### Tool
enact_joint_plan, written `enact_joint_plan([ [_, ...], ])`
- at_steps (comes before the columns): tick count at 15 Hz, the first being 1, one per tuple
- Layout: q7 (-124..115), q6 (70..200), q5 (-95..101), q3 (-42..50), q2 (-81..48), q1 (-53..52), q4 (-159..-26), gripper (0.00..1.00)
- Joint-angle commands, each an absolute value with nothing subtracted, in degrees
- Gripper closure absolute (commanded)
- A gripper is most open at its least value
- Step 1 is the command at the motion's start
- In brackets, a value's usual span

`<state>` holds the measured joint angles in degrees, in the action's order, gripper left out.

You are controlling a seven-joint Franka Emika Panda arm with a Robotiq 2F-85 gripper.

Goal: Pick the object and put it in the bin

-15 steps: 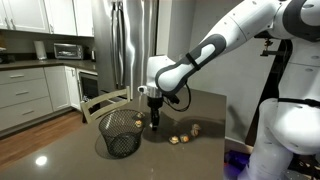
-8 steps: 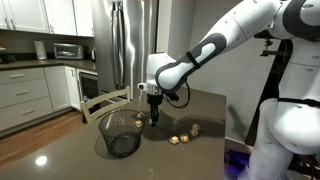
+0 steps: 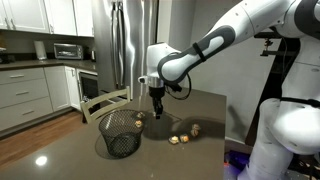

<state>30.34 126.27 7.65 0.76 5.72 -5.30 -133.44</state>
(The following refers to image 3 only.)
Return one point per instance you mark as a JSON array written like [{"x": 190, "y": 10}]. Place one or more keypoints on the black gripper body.
[{"x": 157, "y": 92}]

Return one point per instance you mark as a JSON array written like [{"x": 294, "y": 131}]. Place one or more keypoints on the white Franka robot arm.
[{"x": 200, "y": 50}]

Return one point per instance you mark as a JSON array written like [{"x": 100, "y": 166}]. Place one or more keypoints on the small tan food object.
[
  {"x": 173, "y": 140},
  {"x": 194, "y": 132},
  {"x": 138, "y": 124},
  {"x": 196, "y": 126},
  {"x": 140, "y": 115},
  {"x": 184, "y": 138}
]

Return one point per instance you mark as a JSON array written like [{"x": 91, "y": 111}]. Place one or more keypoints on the stainless steel refrigerator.
[{"x": 140, "y": 40}]

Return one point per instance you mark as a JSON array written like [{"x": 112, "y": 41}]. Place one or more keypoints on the black undercounter wine cooler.
[{"x": 89, "y": 86}]

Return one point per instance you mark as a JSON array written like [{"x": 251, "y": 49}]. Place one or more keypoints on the white wooden chair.
[{"x": 86, "y": 111}]

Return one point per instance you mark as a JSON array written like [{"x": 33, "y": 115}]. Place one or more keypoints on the small dark countertop appliance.
[{"x": 93, "y": 55}]

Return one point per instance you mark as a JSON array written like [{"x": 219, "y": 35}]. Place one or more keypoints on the robot mounting platform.
[{"x": 238, "y": 163}]

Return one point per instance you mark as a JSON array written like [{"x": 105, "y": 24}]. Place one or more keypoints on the silver toaster oven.
[{"x": 68, "y": 51}]

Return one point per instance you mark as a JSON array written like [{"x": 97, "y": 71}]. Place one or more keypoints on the dark kitchen countertop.
[{"x": 40, "y": 63}]

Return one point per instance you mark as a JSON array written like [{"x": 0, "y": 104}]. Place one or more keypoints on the white paper towel roll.
[{"x": 40, "y": 50}]

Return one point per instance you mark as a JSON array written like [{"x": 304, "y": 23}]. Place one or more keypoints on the white drawer base cabinets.
[{"x": 26, "y": 93}]

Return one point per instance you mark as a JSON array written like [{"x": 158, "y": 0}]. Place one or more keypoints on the white upper cabinets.
[{"x": 30, "y": 15}]

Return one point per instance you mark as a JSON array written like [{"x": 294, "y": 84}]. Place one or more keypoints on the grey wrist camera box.
[{"x": 143, "y": 79}]

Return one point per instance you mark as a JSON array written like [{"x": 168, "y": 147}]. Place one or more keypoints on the black stand frame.
[{"x": 273, "y": 83}]

